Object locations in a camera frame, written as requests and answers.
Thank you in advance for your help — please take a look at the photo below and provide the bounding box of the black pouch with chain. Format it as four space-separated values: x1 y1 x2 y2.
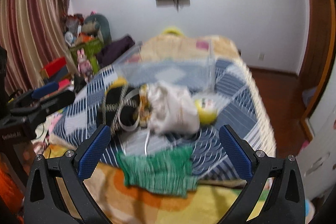
96 85 140 137

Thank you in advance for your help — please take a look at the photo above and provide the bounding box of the green knitted cloth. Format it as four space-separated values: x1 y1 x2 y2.
116 145 198 197

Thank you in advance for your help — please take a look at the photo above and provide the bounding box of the yellow plush ball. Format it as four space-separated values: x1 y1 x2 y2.
194 98 218 124

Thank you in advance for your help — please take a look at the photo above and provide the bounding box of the white drawstring cloth pouch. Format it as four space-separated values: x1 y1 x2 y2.
146 81 200 135

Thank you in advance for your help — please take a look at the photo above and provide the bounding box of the clear plastic storage box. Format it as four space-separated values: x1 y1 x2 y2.
111 42 215 93

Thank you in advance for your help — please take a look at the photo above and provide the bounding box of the red flat box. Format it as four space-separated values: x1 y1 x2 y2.
40 57 67 79

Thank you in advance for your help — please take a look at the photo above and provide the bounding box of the pink rabbit figurine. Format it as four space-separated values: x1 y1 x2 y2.
77 48 93 82

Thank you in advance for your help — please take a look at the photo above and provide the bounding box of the green cardboard box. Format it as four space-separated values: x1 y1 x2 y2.
70 39 104 74

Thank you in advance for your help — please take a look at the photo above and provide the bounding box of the dark purple clothing pile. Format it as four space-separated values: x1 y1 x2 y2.
96 35 135 68

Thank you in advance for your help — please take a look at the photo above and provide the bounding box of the grey green plush toy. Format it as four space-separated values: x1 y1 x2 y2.
81 13 112 45

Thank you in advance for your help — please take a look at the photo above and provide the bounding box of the striped red curtain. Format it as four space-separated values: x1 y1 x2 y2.
1 0 77 93

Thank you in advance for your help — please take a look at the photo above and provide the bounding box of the beige plush blanket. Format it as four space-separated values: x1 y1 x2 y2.
140 34 240 61

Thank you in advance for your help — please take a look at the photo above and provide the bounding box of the blue white patterned tablecloth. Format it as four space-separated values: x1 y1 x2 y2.
101 59 276 181

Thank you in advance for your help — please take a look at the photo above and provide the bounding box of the brown wooden door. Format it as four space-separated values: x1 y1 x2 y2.
299 0 335 119

